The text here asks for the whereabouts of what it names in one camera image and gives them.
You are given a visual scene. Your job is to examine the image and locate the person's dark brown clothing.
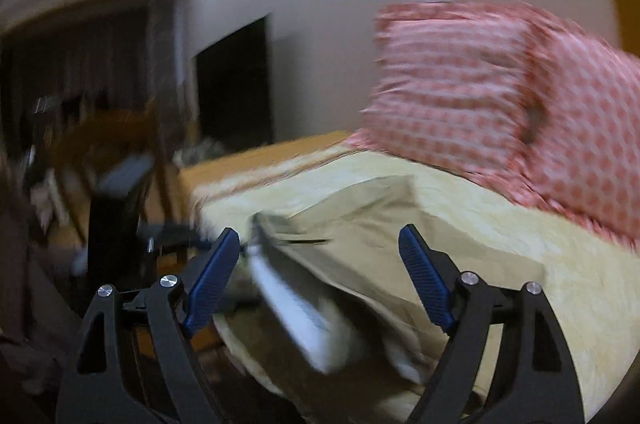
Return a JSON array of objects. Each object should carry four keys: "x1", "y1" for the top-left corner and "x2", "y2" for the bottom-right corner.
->
[{"x1": 0, "y1": 154, "x2": 87, "y2": 410}]

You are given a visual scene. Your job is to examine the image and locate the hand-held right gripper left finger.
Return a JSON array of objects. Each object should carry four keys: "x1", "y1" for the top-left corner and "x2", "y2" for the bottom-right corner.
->
[{"x1": 55, "y1": 227, "x2": 242, "y2": 424}]

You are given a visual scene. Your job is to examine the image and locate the dark rectangular panel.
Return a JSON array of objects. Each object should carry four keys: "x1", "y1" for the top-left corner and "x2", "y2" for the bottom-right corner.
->
[{"x1": 194, "y1": 14, "x2": 275, "y2": 145}]

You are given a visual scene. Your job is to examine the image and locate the beige pants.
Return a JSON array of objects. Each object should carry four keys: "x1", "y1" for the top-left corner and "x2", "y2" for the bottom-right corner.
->
[{"x1": 248, "y1": 175, "x2": 547, "y2": 381}]

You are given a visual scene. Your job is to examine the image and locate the pink patterned pillow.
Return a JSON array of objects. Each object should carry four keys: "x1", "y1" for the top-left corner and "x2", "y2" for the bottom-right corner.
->
[
  {"x1": 350, "y1": 1, "x2": 547, "y2": 187},
  {"x1": 510, "y1": 11, "x2": 640, "y2": 251}
]

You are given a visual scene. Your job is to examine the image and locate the bed with yellow blanket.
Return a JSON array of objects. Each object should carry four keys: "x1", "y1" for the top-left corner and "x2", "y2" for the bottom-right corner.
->
[{"x1": 189, "y1": 143, "x2": 640, "y2": 424}]

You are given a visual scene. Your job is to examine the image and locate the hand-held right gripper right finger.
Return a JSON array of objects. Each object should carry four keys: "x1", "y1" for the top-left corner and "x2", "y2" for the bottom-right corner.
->
[{"x1": 398, "y1": 224, "x2": 586, "y2": 424}]

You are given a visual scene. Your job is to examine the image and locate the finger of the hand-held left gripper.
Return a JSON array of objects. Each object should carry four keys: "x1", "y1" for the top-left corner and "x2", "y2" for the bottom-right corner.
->
[{"x1": 140, "y1": 224, "x2": 221, "y2": 255}]

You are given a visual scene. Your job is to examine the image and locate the wooden bed frame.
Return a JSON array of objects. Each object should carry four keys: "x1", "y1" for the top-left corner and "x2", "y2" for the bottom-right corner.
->
[{"x1": 177, "y1": 130, "x2": 352, "y2": 217}]

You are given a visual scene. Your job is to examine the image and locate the dark curtain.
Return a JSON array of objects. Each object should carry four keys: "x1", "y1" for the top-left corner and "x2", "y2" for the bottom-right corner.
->
[{"x1": 0, "y1": 1, "x2": 177, "y2": 145}]

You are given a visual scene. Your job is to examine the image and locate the wooden chair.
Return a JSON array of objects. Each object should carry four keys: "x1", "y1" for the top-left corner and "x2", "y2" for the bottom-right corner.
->
[{"x1": 50, "y1": 102, "x2": 177, "y2": 245}]

